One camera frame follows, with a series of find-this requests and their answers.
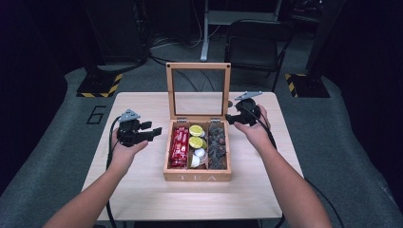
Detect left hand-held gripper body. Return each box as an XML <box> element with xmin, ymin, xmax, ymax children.
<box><xmin>116</xmin><ymin>108</ymin><xmax>151</xmax><ymax>147</ymax></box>

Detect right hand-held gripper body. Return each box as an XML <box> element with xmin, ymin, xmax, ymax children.
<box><xmin>235</xmin><ymin>91</ymin><xmax>264</xmax><ymax>127</ymax></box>

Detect wooden tea box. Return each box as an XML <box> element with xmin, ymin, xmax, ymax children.
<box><xmin>163</xmin><ymin>62</ymin><xmax>233</xmax><ymax>182</ymax></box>

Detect person's left hand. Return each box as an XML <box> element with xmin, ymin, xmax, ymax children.
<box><xmin>107</xmin><ymin>127</ymin><xmax>149</xmax><ymax>174</ymax></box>

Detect person's right hand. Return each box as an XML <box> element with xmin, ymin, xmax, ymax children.
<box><xmin>233</xmin><ymin>104</ymin><xmax>277</xmax><ymax>151</ymax></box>

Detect bundle of red stick packets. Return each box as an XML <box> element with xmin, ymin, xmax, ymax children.
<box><xmin>169</xmin><ymin>125</ymin><xmax>190</xmax><ymax>169</ymax></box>

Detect pile of dark tea bags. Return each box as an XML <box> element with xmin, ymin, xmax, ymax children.
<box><xmin>207</xmin><ymin>123</ymin><xmax>227</xmax><ymax>170</ymax></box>

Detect black stand with striped base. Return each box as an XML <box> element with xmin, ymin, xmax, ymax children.
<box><xmin>76</xmin><ymin>0</ymin><xmax>124</xmax><ymax>99</ymax></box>
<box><xmin>284</xmin><ymin>0</ymin><xmax>348</xmax><ymax>99</ymax></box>

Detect black folding chair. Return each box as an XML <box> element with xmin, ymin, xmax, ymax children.
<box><xmin>222</xmin><ymin>19</ymin><xmax>294</xmax><ymax>93</ymax></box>

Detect dark cabinet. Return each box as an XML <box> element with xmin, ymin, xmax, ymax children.
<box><xmin>91</xmin><ymin>0</ymin><xmax>149</xmax><ymax>64</ymax></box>

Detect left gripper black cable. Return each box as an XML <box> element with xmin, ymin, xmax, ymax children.
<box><xmin>105</xmin><ymin>115</ymin><xmax>124</xmax><ymax>228</ymax></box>

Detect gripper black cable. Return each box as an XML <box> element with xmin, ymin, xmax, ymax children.
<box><xmin>239</xmin><ymin>104</ymin><xmax>346</xmax><ymax>228</ymax></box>
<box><xmin>105</xmin><ymin>115</ymin><xmax>124</xmax><ymax>228</ymax></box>

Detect black floor cable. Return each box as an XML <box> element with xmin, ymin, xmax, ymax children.
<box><xmin>148</xmin><ymin>54</ymin><xmax>217</xmax><ymax>93</ymax></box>

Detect white desk frame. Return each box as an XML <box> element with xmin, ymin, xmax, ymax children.
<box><xmin>200</xmin><ymin>0</ymin><xmax>283</xmax><ymax>63</ymax></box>

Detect white floor cables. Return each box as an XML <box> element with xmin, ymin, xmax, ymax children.
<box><xmin>150</xmin><ymin>25</ymin><xmax>221</xmax><ymax>50</ymax></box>

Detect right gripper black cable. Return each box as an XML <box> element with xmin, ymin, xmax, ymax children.
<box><xmin>239</xmin><ymin>104</ymin><xmax>346</xmax><ymax>228</ymax></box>

